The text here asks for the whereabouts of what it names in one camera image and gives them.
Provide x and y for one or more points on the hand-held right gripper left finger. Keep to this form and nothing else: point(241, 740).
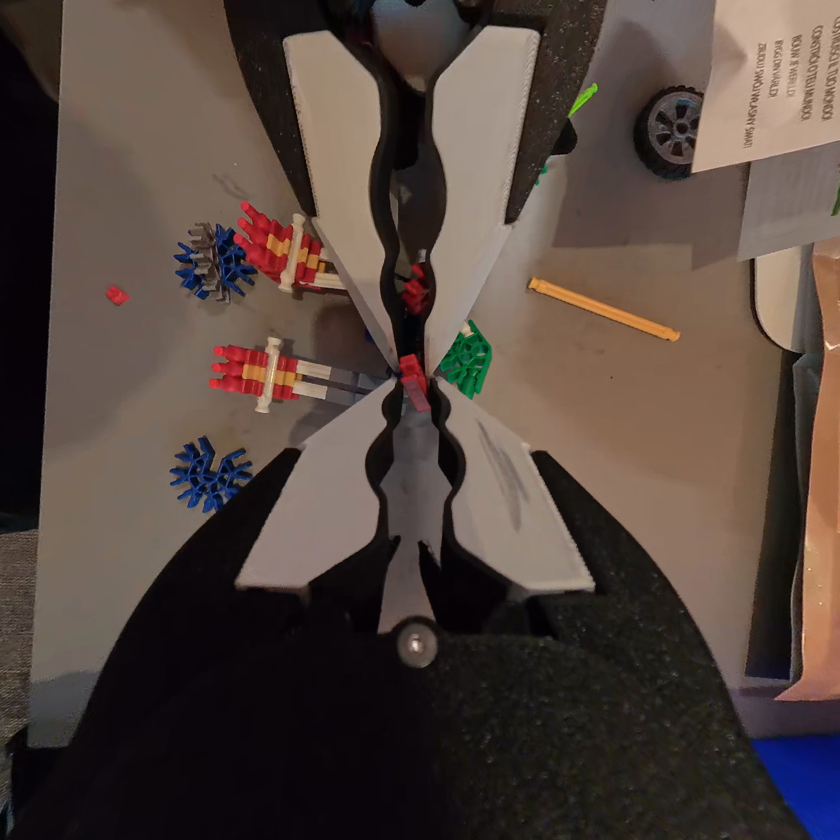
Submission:
point(315, 518)

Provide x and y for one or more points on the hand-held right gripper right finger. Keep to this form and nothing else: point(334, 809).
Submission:
point(518, 525)

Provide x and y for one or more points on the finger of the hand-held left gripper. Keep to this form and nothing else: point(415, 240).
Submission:
point(479, 151)
point(334, 151)

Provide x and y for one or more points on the multicolour toy construction model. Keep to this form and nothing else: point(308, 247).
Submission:
point(236, 374)

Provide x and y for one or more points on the red fan-shaped toy connector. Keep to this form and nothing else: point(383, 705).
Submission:
point(415, 387)

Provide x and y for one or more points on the lime green toy rod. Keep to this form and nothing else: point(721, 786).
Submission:
point(584, 98)

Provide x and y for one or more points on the blue snowflake toy connector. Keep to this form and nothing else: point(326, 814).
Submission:
point(210, 476)

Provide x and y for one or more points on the red yellow toy leg assembly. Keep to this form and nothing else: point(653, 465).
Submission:
point(262, 243)

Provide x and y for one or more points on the black toy wheel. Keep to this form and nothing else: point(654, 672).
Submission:
point(676, 128)

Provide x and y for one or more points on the blue and grey snowflake connectors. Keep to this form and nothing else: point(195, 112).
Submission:
point(229, 259)

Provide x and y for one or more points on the white instruction leaflet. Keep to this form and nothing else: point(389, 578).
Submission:
point(754, 65)

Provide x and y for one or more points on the long orange toy rod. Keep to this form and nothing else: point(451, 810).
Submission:
point(604, 308)

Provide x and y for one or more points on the tiny red toy piece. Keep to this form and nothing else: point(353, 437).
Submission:
point(117, 295)

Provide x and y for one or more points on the orange printed plastic bag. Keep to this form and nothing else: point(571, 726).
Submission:
point(823, 459)

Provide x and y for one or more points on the person's dark clothed legs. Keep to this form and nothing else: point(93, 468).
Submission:
point(26, 262)

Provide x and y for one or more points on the blue plastic bin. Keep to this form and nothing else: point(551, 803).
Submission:
point(800, 794)

